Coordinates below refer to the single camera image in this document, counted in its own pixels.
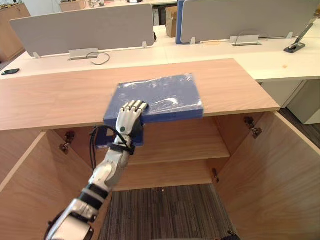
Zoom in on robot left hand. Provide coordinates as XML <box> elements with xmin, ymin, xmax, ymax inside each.
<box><xmin>114</xmin><ymin>99</ymin><xmax>151</xmax><ymax>145</ymax></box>

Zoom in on blue file folder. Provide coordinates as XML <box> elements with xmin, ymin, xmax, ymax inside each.
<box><xmin>95</xmin><ymin>72</ymin><xmax>205</xmax><ymax>149</ymax></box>

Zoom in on wood cabinet door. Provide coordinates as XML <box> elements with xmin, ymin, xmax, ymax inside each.
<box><xmin>0</xmin><ymin>131</ymin><xmax>113</xmax><ymax>240</ymax></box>
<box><xmin>216</xmin><ymin>111</ymin><xmax>320</xmax><ymax>240</ymax></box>

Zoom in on wood cabinet shelf board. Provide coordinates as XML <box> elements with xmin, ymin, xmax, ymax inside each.
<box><xmin>126</xmin><ymin>118</ymin><xmax>231</xmax><ymax>166</ymax></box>

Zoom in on metal cabinet door hinge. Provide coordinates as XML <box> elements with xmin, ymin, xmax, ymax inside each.
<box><xmin>211</xmin><ymin>167</ymin><xmax>221</xmax><ymax>184</ymax></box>
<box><xmin>243</xmin><ymin>116</ymin><xmax>263</xmax><ymax>140</ymax></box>
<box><xmin>59</xmin><ymin>131</ymin><xmax>76</xmax><ymax>154</ymax></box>

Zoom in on light wood office cabinet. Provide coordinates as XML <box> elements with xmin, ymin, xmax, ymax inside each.
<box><xmin>0</xmin><ymin>58</ymin><xmax>281</xmax><ymax>193</ymax></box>

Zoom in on brown wooden side cabinet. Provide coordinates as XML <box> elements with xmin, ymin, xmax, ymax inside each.
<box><xmin>0</xmin><ymin>2</ymin><xmax>32</xmax><ymax>62</ymax></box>

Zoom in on grey desk partition screen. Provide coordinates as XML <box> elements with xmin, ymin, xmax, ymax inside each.
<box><xmin>179</xmin><ymin>0</ymin><xmax>320</xmax><ymax>44</ymax></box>
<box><xmin>9</xmin><ymin>3</ymin><xmax>156</xmax><ymax>58</ymax></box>

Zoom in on brown cardboard box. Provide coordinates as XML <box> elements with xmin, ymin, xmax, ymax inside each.
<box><xmin>165</xmin><ymin>6</ymin><xmax>179</xmax><ymax>38</ymax></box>

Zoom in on blue partition end panel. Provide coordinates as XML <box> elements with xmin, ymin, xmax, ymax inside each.
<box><xmin>175</xmin><ymin>0</ymin><xmax>186</xmax><ymax>45</ymax></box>

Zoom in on black smartphone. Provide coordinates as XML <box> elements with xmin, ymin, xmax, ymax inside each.
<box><xmin>1</xmin><ymin>68</ymin><xmax>21</xmax><ymax>76</ymax></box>

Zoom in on small wooden box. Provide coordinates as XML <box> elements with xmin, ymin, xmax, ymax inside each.
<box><xmin>59</xmin><ymin>0</ymin><xmax>86</xmax><ymax>13</ymax></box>

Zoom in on dark robot foot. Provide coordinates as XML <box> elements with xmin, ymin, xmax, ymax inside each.
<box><xmin>219</xmin><ymin>230</ymin><xmax>241</xmax><ymax>240</ymax></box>

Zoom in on white desk support panel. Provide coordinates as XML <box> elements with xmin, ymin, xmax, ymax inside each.
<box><xmin>259</xmin><ymin>79</ymin><xmax>320</xmax><ymax>126</ymax></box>

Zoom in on black robot wrist cable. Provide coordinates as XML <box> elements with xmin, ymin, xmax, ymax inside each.
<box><xmin>88</xmin><ymin>126</ymin><xmax>118</xmax><ymax>173</ymax></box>

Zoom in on black desk cable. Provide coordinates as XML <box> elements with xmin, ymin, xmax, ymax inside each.
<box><xmin>86</xmin><ymin>51</ymin><xmax>111</xmax><ymax>66</ymax></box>

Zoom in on silver desk cable lid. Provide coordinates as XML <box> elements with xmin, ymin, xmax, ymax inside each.
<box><xmin>67</xmin><ymin>47</ymin><xmax>100</xmax><ymax>61</ymax></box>
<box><xmin>229</xmin><ymin>34</ymin><xmax>262</xmax><ymax>47</ymax></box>

